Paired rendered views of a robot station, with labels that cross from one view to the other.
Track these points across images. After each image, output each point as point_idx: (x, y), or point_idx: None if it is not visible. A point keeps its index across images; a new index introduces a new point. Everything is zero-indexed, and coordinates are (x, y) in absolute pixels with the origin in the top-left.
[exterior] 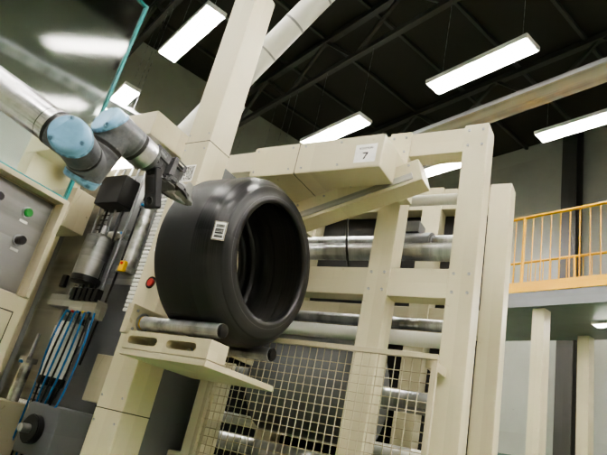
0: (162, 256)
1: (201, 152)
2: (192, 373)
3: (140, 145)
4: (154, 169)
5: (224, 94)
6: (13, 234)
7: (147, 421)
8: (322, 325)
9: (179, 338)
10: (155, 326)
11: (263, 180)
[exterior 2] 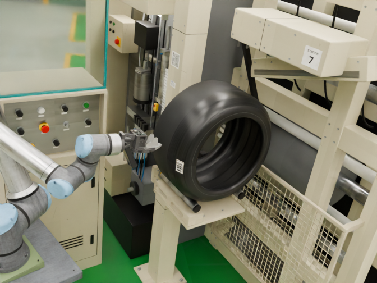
0: (156, 161)
1: (182, 43)
2: None
3: (107, 153)
4: (124, 149)
5: None
6: (83, 119)
7: None
8: (302, 133)
9: (175, 205)
10: (167, 183)
11: (214, 106)
